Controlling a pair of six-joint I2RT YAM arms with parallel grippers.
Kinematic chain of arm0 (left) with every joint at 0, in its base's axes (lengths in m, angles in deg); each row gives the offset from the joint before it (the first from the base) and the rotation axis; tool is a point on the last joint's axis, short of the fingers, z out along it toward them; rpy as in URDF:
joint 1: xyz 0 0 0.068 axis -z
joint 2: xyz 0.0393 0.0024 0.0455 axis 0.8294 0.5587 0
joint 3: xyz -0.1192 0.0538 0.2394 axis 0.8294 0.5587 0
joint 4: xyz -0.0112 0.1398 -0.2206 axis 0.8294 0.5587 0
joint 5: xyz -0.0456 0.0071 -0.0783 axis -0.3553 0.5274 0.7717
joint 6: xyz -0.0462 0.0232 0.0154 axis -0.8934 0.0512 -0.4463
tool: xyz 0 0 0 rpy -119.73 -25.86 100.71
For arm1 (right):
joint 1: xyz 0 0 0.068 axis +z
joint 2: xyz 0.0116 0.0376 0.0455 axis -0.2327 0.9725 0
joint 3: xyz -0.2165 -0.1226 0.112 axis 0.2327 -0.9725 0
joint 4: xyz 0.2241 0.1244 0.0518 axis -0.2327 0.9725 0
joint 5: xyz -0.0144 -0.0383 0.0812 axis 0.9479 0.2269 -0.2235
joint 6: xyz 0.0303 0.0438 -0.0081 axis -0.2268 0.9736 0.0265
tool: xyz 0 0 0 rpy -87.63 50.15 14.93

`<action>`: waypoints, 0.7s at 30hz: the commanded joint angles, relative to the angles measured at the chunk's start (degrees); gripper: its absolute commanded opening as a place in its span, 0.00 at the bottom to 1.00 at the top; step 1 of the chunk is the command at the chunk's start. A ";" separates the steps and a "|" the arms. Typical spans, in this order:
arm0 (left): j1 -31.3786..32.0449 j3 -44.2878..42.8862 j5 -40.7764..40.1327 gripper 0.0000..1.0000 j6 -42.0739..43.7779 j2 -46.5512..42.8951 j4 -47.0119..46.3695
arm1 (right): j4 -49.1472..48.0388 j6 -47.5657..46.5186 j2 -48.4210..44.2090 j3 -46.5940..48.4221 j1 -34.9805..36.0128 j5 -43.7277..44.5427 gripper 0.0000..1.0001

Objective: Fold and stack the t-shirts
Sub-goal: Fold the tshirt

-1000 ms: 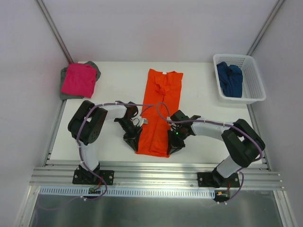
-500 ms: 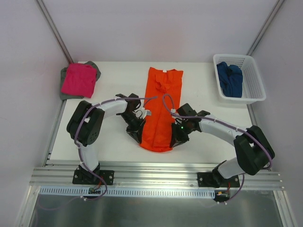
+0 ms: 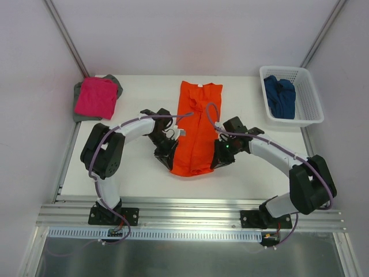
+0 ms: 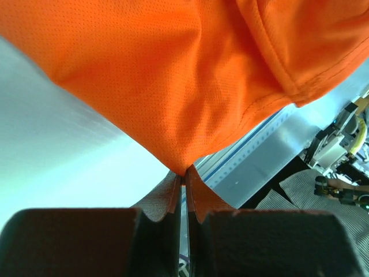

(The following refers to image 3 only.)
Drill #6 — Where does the orange t shirt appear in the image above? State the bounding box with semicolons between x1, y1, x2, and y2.
171;81;223;177

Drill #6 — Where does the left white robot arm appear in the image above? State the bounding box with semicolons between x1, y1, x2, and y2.
80;108;179;224

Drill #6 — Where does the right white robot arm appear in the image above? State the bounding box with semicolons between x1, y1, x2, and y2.
210;117;337;229

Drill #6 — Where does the blue t shirt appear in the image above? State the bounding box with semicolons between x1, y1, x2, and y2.
263;75;296;119

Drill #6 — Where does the pink folded t shirt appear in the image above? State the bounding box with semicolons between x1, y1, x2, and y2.
74;77;118;120

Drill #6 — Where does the grey folded t shirt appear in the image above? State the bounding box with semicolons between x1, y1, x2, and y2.
72;74;123;122

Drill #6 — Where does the white plastic basket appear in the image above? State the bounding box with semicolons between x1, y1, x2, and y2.
259;65;324;128

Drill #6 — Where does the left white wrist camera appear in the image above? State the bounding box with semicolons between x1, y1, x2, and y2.
172;125;186;139

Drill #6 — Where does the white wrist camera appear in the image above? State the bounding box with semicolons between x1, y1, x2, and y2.
214;122;224;130
172;125;186;139

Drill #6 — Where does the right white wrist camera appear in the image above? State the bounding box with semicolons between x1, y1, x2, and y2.
214;122;224;130

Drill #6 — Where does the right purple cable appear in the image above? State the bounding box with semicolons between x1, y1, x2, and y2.
205;103;335;231

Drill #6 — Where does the purple cable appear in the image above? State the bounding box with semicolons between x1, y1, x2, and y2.
88;111;195;220
205;103;335;231

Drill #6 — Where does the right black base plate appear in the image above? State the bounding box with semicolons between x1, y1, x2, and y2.
240;210;292;230

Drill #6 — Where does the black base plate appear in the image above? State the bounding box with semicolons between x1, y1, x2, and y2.
240;210;292;230
88;206;140;226

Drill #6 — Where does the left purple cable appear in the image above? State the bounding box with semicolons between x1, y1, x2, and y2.
88;111;195;220

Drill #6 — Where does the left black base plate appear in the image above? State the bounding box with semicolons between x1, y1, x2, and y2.
88;206;140;226

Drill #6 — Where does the aluminium mounting rail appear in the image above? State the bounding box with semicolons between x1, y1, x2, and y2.
36;195;348;233

